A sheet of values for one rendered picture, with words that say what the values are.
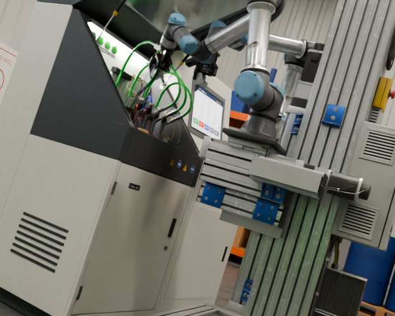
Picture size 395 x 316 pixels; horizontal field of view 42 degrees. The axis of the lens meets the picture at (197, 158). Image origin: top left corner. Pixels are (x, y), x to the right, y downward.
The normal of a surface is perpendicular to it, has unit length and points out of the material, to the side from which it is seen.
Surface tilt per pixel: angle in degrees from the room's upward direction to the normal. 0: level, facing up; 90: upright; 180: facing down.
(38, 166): 90
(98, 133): 90
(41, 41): 90
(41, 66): 90
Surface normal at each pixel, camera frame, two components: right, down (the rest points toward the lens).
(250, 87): -0.52, -0.10
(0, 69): 0.88, 0.25
